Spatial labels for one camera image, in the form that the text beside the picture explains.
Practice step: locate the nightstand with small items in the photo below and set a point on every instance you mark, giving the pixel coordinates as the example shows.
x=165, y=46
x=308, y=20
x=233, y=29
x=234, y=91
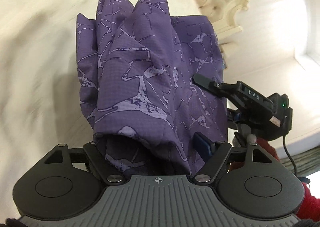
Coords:
x=225, y=53

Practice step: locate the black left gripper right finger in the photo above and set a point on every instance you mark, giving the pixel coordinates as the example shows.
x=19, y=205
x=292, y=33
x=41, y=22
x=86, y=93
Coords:
x=218, y=157

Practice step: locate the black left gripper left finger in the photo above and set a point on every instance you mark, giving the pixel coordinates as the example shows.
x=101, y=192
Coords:
x=65, y=183

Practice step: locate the cream embroidered bedspread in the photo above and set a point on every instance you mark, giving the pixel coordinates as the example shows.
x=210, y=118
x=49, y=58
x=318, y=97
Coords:
x=39, y=82

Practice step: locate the purple patterned garment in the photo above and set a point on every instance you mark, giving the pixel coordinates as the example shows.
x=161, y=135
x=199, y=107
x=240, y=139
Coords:
x=135, y=65

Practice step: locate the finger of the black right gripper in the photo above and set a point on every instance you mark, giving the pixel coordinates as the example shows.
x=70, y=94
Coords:
x=205, y=83

